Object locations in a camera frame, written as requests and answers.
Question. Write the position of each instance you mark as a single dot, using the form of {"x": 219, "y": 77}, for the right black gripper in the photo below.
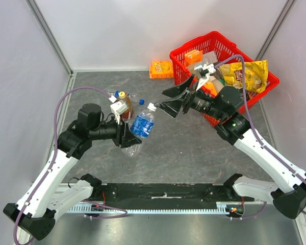
{"x": 186, "y": 101}

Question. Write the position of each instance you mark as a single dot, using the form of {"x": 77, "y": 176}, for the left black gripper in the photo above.
{"x": 129, "y": 139}

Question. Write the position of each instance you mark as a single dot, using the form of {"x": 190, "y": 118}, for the blue Pocari Sweat bottle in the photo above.
{"x": 141, "y": 127}

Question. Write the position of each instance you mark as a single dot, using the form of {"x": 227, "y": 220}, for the white blue bottle cap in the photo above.
{"x": 151, "y": 107}

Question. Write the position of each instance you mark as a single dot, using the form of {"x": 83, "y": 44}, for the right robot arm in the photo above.
{"x": 287, "y": 191}

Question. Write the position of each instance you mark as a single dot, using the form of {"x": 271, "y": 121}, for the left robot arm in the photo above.
{"x": 38, "y": 210}

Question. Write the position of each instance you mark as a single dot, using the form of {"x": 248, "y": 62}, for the clear empty plastic bottle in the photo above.
{"x": 133, "y": 97}

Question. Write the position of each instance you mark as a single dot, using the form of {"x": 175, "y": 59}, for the brown tea bottle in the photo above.
{"x": 128, "y": 112}

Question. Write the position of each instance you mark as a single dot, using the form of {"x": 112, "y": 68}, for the beige bottle in basket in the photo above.
{"x": 218, "y": 85}

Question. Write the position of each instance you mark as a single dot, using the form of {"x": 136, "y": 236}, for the orange snack box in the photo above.
{"x": 161, "y": 70}

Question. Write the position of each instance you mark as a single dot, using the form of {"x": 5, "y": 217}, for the orange box in basket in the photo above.
{"x": 192, "y": 57}

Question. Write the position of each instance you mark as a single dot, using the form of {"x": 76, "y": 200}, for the clear plastic packet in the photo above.
{"x": 210, "y": 58}

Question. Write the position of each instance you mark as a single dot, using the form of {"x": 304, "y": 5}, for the yellow Lays chips bag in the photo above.
{"x": 256, "y": 75}

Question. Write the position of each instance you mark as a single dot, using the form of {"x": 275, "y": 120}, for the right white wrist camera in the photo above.
{"x": 205, "y": 71}

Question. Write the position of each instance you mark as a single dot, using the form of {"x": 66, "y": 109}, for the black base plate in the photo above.
{"x": 163, "y": 196}

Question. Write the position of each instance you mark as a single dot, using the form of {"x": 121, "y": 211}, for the white cable duct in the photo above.
{"x": 88, "y": 208}

